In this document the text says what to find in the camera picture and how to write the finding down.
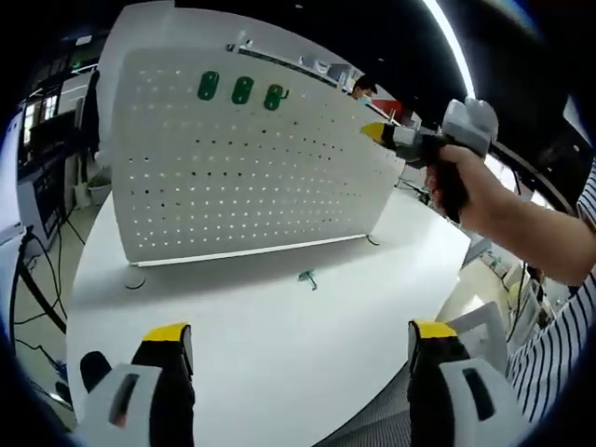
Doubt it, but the green hook pair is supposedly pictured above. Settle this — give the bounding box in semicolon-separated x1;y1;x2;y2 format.
231;75;255;106

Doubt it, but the ceiling light strip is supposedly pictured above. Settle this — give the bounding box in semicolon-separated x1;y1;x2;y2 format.
421;0;480;100

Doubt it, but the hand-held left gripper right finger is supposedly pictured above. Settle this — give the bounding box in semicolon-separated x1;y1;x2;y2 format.
407;318;535;447

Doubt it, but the white chair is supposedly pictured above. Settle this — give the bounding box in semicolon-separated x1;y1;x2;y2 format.
449;300;508;373

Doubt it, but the green mounting plate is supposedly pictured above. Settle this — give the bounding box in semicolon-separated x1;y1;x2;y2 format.
263;83;285;111
197;70;220;102

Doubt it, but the person in striped shirt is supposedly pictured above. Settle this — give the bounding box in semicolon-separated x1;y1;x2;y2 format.
505;162;596;420

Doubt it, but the person's right hand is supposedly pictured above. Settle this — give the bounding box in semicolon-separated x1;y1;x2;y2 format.
424;144;508;232

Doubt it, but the black oval object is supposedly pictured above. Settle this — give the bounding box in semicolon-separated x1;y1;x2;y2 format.
79;351;114;393

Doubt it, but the black hanging coat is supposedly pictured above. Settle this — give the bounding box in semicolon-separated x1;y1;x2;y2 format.
87;69;102;156

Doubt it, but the black laptop stand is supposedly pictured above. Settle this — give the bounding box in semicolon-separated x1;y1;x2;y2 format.
11;226;69;334

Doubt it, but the white perforated pegboard panel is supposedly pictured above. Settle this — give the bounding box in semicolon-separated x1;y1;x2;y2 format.
110;46;406;289

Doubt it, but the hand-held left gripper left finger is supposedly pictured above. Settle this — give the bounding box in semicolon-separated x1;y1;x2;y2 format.
76;322;196;447

